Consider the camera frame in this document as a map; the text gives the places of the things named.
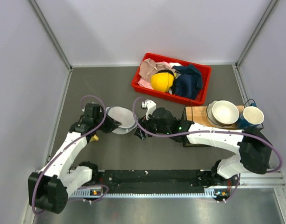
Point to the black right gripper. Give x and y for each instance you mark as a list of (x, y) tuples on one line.
[(145, 123)]

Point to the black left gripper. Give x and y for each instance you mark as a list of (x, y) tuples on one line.
[(112, 124)]

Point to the white mesh laundry bag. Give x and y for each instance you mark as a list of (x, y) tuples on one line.
[(124, 116)]

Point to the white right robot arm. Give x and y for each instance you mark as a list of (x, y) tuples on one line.
[(251, 150)]

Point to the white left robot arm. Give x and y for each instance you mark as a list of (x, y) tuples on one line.
[(50, 188)]

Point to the yellow mug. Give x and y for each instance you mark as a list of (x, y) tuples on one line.
[(94, 138)]

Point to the beige garment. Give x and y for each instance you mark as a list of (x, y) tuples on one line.
[(147, 69)]

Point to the navy blue garment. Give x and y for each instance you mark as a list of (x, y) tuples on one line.
[(188, 83)]

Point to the pink garment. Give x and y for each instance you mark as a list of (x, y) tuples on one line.
[(160, 66)]

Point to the white garment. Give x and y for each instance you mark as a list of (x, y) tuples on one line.
[(174, 64)]

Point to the cream bowl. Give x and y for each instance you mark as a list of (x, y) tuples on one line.
[(222, 113)]

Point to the blue cup cream inside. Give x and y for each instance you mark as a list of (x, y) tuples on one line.
[(251, 115)]

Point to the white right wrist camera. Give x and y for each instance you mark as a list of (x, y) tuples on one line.
[(150, 106)]

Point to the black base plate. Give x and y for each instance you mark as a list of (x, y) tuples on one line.
[(159, 181)]

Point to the black wire wooden shelf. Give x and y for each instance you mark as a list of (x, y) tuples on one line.
[(196, 114)]

